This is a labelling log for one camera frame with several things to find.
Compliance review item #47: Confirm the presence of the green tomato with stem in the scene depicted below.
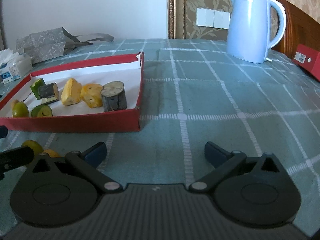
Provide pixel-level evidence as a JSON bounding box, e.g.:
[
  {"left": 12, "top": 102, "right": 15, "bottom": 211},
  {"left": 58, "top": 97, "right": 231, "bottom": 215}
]
[{"left": 12, "top": 102, "right": 29, "bottom": 118}]

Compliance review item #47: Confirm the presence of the dark green cucumber end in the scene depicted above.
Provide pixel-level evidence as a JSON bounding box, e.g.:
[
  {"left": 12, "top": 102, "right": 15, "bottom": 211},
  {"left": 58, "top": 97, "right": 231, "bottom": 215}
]
[{"left": 31, "top": 105, "right": 53, "bottom": 118}]

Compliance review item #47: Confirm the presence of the dark sugarcane piece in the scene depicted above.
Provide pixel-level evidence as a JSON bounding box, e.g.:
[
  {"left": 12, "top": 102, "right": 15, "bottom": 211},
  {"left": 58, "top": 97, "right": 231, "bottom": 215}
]
[
  {"left": 100, "top": 81, "right": 127, "bottom": 112},
  {"left": 38, "top": 82, "right": 59, "bottom": 105}
]

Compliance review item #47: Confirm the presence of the large yellow jackfruit piece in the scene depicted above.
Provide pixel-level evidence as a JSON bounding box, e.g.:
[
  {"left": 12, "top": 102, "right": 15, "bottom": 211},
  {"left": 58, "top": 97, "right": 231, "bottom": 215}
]
[{"left": 61, "top": 78, "right": 82, "bottom": 106}]

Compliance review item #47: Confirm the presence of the green cucumber chunk in tray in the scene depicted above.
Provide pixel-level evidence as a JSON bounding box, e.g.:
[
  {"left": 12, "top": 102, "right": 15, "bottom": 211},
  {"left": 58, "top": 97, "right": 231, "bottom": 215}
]
[{"left": 30, "top": 78, "right": 46, "bottom": 100}]

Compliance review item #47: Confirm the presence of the white tissue pack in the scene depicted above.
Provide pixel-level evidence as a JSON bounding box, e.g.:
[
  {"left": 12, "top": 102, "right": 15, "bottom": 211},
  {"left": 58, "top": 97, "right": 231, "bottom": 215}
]
[{"left": 0, "top": 49, "right": 33, "bottom": 84}]

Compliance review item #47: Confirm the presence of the yellow jackfruit piece in tray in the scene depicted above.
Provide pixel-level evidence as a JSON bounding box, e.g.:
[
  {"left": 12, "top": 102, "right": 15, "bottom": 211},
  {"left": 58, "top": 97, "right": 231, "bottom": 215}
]
[{"left": 80, "top": 83, "right": 103, "bottom": 108}]

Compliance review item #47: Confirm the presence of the green checked tablecloth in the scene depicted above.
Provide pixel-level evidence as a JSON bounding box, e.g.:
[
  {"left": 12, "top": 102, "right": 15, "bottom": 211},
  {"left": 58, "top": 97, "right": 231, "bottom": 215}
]
[{"left": 0, "top": 38, "right": 320, "bottom": 238}]

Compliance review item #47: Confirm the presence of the grey patterned gift bag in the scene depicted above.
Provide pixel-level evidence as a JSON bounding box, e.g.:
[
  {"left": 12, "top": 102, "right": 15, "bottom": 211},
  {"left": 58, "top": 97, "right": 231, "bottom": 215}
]
[{"left": 16, "top": 27, "right": 114, "bottom": 64}]

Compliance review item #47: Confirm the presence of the red shallow cardboard tray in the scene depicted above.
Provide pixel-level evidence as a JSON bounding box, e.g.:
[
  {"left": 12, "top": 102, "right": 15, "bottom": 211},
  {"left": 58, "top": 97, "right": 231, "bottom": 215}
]
[{"left": 1, "top": 52, "right": 144, "bottom": 133}]

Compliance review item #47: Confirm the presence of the red box with label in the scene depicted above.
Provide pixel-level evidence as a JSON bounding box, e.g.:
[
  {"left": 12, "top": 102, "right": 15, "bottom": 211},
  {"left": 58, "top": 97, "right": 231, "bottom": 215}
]
[{"left": 292, "top": 44, "right": 320, "bottom": 81}]

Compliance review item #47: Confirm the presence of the brown wooden headboard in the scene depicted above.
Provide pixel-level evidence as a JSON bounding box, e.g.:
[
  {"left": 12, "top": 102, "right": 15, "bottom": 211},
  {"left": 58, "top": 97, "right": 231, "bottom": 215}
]
[{"left": 272, "top": 0, "right": 320, "bottom": 59}]

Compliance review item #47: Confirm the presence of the light blue electric kettle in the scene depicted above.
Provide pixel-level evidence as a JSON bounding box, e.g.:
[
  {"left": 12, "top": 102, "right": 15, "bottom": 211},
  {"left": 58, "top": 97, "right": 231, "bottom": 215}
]
[{"left": 226, "top": 0, "right": 286, "bottom": 63}]

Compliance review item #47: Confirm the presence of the white wall switch panel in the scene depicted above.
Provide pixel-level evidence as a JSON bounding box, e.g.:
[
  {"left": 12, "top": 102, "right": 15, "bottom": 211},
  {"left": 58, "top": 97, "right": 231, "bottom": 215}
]
[{"left": 196, "top": 8, "right": 231, "bottom": 29}]

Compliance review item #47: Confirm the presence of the gold ornate wall frame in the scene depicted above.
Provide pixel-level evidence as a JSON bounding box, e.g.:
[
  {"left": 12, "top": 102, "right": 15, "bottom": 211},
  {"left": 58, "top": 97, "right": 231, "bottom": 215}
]
[{"left": 168, "top": 0, "right": 232, "bottom": 41}]

